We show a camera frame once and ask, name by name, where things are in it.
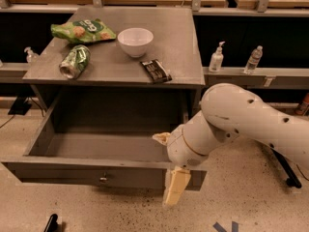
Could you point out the green chip bag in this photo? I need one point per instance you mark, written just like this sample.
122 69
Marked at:
83 31

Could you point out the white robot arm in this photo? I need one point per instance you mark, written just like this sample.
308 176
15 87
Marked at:
228 111

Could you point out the white pump sanitizer bottle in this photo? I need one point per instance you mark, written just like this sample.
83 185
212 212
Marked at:
216 59

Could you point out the grey top drawer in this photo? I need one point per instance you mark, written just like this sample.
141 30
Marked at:
102 139

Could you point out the black object on floor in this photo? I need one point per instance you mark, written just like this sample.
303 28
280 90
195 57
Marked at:
52 224

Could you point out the clear water bottle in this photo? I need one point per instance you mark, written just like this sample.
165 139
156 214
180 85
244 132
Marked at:
253 60

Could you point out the black snack bar wrapper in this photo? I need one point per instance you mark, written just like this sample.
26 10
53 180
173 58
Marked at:
156 71

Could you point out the black stand leg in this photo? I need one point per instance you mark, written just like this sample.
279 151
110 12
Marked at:
292 180

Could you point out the orange bottle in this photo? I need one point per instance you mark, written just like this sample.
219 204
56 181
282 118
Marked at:
303 106

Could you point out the green soda can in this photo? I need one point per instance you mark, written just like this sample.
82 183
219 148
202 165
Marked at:
75 62

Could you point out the grey drawer cabinet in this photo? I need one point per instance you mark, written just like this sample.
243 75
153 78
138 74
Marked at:
110 69

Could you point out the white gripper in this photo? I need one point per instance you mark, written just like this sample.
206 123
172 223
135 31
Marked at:
181 149

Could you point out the white bowl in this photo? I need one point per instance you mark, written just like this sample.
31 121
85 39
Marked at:
135 41

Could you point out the small clear pump bottle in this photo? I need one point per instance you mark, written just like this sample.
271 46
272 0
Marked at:
31 55

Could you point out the black monitor base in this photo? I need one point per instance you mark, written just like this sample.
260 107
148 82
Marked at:
20 106

